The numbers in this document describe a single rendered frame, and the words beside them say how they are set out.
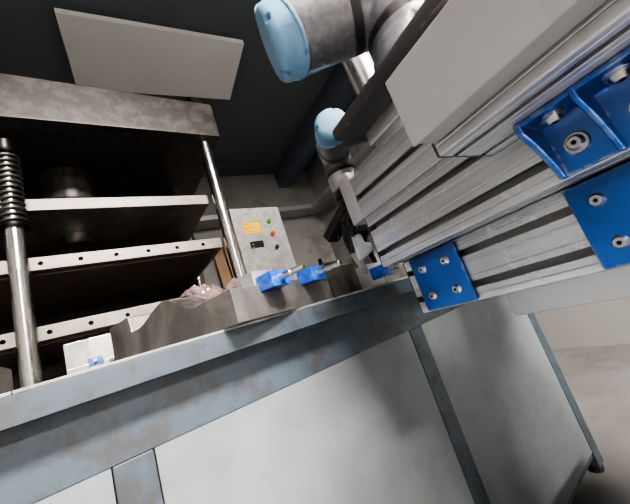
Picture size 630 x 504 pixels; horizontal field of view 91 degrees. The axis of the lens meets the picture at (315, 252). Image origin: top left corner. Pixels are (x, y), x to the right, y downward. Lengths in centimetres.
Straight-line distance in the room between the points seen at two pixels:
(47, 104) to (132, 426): 138
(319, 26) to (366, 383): 65
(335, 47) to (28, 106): 134
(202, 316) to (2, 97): 132
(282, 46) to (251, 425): 60
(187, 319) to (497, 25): 56
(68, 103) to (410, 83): 154
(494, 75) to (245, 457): 58
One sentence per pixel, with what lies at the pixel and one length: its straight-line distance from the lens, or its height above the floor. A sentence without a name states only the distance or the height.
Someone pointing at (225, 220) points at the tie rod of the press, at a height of 135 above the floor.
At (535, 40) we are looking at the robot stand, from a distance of 26.
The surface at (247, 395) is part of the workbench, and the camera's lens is 59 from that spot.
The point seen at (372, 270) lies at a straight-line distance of 73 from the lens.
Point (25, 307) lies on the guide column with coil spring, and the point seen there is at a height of 110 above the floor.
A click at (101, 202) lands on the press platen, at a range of 160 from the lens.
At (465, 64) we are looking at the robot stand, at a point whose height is 90.
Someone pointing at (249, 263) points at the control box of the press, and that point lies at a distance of 164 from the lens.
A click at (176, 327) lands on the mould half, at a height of 84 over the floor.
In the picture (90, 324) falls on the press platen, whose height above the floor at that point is 101.
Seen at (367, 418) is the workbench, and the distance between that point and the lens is 72.
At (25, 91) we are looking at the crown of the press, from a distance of 173.
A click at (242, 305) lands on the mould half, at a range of 50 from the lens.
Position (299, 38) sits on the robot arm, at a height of 116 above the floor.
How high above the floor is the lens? 77
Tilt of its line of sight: 12 degrees up
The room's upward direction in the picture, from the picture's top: 19 degrees counter-clockwise
